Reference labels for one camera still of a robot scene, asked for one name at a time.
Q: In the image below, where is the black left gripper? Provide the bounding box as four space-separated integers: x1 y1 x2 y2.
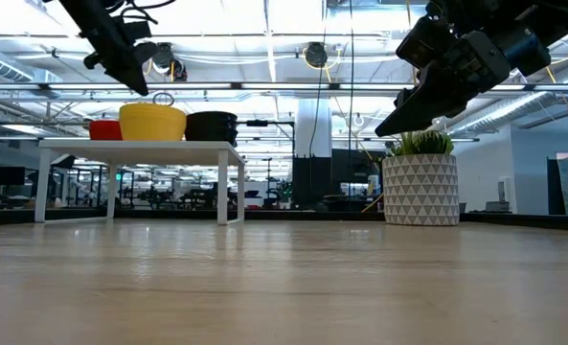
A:
58 0 160 96

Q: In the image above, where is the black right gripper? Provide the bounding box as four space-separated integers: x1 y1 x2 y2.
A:
374 29 513 139

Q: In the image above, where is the green succulent plant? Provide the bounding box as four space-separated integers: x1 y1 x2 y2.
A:
387 128 456 157

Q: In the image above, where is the white triangle-patterned plant pot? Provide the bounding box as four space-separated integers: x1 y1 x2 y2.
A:
381 152 461 227

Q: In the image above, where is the white perforated metal shelf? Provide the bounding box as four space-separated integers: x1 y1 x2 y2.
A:
33 138 247 227

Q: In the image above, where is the small background potted plant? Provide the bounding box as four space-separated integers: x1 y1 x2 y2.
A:
276 179 294 211

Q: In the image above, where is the ceiling cable reel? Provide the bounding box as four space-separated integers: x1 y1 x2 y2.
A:
149 41 190 83
304 41 330 69

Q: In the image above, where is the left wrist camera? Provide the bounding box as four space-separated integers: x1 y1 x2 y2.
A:
119 20 154 43

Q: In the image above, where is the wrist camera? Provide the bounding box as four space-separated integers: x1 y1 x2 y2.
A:
119 20 154 43
396 13 463 71

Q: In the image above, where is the black left wrist camera cable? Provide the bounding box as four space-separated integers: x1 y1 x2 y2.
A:
102 0 179 26

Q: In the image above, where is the black hanging cable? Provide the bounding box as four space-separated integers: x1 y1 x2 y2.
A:
348 0 355 212

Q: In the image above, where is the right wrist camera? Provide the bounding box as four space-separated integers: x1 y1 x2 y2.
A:
396 13 463 71

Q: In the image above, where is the black aluminium table frame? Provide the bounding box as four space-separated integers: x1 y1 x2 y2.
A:
0 206 568 232

